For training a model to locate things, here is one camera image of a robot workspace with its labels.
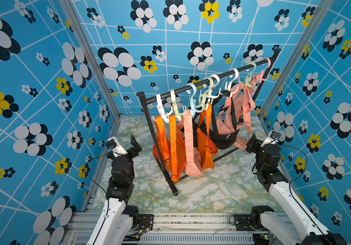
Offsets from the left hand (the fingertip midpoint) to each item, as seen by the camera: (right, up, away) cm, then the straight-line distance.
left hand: (125, 138), depth 71 cm
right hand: (+70, 0, +5) cm, 70 cm away
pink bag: (+33, -13, +2) cm, 35 cm away
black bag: (+52, -3, +19) cm, 55 cm away
